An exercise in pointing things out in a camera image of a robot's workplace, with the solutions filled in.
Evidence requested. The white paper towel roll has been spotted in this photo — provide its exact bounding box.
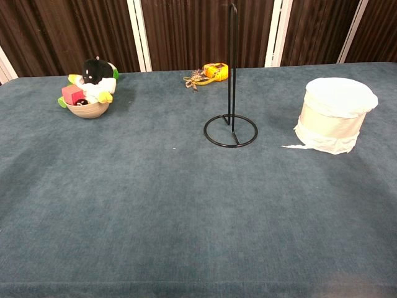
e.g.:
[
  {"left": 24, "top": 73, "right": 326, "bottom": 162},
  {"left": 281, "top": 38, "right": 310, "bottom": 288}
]
[{"left": 280, "top": 77, "right": 379, "bottom": 155}]

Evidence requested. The blue table cloth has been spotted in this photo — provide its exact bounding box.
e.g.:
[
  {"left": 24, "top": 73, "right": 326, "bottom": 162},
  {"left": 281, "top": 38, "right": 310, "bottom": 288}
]
[{"left": 0, "top": 61, "right": 397, "bottom": 298}]

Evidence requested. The yellow tape measure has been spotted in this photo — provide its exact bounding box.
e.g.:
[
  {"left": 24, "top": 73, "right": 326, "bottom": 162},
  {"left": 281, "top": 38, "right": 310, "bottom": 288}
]
[{"left": 203, "top": 63, "right": 230, "bottom": 83}]

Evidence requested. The beige ceramic bowl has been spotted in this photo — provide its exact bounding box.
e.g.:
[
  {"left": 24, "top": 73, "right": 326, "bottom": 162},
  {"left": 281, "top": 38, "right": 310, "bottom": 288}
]
[{"left": 65, "top": 100, "right": 111, "bottom": 120}]

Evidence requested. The dark brown curtain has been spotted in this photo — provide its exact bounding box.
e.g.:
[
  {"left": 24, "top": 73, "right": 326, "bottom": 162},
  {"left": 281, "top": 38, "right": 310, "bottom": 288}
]
[{"left": 0, "top": 0, "right": 397, "bottom": 78}]

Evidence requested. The black white plush toy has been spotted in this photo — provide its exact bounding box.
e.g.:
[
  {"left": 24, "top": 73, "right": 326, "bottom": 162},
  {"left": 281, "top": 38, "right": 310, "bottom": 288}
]
[{"left": 57, "top": 56, "right": 120, "bottom": 109}]

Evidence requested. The red cube block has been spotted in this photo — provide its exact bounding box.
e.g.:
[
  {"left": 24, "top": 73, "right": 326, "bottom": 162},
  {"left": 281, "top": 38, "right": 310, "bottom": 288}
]
[{"left": 61, "top": 84, "right": 86, "bottom": 106}]

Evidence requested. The black wire towel holder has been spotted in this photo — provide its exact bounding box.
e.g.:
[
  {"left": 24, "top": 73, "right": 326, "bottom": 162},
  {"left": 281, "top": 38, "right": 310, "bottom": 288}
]
[{"left": 203, "top": 2, "right": 259, "bottom": 148}]

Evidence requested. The white partition frame post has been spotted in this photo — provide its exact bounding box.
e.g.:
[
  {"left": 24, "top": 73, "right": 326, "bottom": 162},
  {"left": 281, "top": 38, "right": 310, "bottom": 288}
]
[
  {"left": 126, "top": 0, "right": 153, "bottom": 73},
  {"left": 336, "top": 0, "right": 369, "bottom": 65},
  {"left": 0, "top": 45, "right": 19, "bottom": 86},
  {"left": 264, "top": 0, "right": 293, "bottom": 68}
]

